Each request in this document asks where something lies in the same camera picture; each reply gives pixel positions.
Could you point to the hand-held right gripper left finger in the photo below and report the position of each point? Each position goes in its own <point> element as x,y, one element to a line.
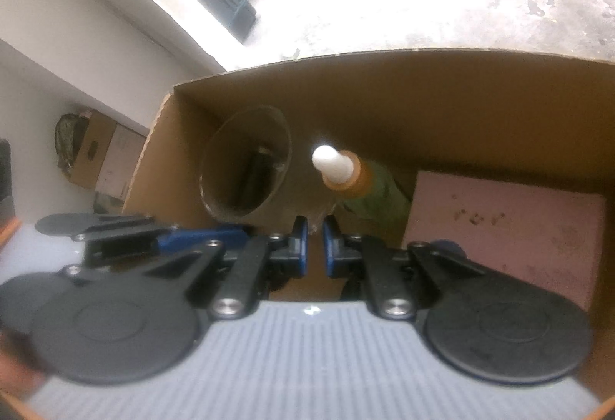
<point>301,252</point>

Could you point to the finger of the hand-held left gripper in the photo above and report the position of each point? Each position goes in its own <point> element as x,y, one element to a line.
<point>202,237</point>

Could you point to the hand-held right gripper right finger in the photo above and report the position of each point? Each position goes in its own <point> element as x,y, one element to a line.
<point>329,252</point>

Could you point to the green dropper bottle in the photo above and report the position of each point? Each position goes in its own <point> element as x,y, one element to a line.
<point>370,194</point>

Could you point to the pink illustrated book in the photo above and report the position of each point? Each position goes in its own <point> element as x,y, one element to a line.
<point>519,247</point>

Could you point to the large cardboard box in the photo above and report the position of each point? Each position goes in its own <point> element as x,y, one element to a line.
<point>480,112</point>

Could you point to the olive bag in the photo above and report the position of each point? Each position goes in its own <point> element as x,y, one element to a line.
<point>72,141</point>

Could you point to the white-labelled cardboard box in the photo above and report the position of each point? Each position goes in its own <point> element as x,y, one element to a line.
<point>117,156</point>

